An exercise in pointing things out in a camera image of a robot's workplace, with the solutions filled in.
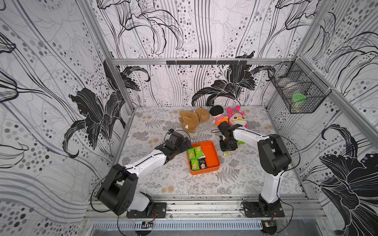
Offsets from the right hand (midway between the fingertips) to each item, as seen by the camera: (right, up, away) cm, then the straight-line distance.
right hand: (226, 147), depth 97 cm
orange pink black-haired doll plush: (-5, +25, +10) cm, 27 cm away
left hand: (-26, +2, -8) cm, 28 cm away
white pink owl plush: (+8, +20, +6) cm, 23 cm away
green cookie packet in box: (-24, -3, -6) cm, 25 cm away
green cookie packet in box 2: (-21, -8, -11) cm, 26 cm away
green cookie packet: (-19, -1, -6) cm, 20 cm away
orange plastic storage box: (-12, -2, -3) cm, 13 cm away
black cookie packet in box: (-17, -7, -11) cm, 22 cm away
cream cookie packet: (-1, -3, -6) cm, 6 cm away
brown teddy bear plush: (-24, +18, +2) cm, 30 cm away
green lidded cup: (+35, +27, -17) cm, 48 cm away
